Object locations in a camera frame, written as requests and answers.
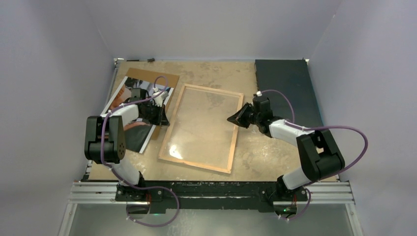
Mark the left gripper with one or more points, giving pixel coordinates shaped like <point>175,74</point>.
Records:
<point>161,119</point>

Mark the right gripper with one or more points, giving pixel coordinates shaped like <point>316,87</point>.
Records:
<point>238,118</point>

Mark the picture frame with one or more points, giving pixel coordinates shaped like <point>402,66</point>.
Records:
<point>195,164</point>

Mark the printed photo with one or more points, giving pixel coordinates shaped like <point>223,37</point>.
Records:
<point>138,131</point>

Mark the brown backing board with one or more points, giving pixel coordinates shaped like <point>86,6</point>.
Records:
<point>150,76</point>

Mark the clear acrylic sheet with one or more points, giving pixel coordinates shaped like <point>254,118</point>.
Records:
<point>202,127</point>

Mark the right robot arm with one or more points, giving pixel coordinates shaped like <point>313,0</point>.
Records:
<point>318,152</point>

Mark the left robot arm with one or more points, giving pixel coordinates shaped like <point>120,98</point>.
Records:
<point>105,141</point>

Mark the black foam mat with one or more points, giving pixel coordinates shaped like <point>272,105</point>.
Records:
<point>292,96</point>

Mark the black mounting plate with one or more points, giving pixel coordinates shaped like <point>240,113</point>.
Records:
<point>160,195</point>

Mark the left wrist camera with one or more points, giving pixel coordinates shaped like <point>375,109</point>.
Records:
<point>159,96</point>

